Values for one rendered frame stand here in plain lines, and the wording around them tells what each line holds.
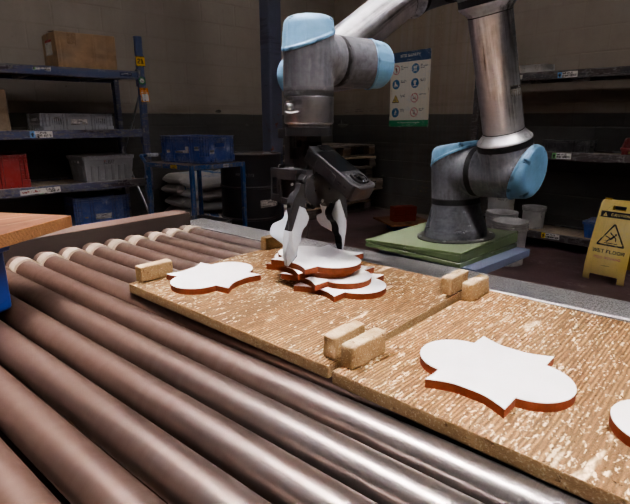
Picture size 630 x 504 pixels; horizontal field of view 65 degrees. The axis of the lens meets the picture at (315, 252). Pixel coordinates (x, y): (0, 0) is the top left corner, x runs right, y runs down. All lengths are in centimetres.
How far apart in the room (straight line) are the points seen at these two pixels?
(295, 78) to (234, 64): 565
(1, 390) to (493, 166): 95
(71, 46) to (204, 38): 182
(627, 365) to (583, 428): 15
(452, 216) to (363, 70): 53
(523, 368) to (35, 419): 47
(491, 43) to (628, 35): 449
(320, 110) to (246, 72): 575
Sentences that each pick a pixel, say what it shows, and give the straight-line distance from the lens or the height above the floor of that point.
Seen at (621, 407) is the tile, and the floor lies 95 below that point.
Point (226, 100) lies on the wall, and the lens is 629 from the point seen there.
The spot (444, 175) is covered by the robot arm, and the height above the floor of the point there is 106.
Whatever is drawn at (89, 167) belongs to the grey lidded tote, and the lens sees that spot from 487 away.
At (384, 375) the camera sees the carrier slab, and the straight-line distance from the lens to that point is 52.
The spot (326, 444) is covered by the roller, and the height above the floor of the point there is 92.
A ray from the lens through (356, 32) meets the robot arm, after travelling 98.
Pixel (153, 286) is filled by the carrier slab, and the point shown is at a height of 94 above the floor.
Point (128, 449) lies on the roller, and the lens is 48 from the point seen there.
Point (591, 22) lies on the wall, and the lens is 568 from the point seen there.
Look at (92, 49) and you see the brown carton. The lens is 493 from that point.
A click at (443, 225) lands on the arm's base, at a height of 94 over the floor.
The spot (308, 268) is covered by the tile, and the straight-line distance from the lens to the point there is 72.
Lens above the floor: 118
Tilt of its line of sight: 15 degrees down
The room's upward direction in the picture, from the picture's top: straight up
